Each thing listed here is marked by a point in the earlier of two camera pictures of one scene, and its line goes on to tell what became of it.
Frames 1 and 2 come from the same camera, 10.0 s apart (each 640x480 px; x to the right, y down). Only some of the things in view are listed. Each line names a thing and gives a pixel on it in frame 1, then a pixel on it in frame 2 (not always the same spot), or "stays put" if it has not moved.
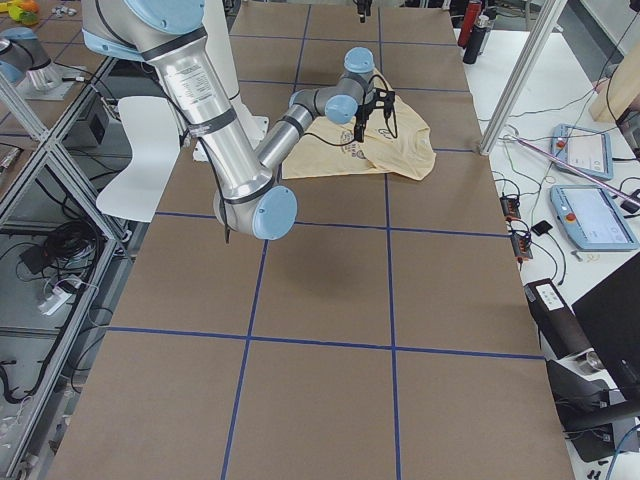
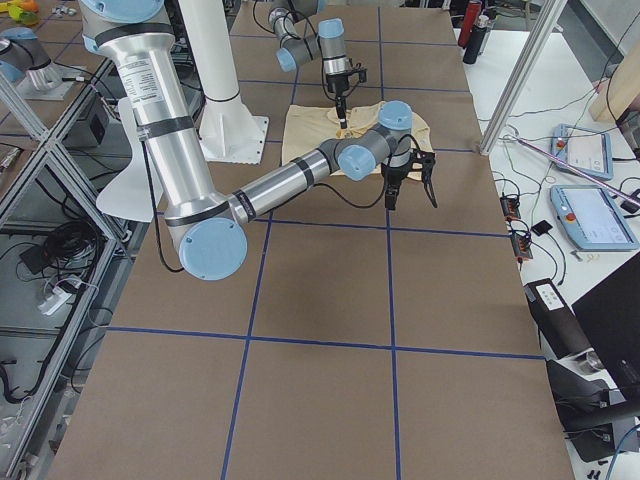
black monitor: [609, 319] stays put
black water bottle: [473, 49] stays put
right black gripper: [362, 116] → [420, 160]
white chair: [153, 130] stays put
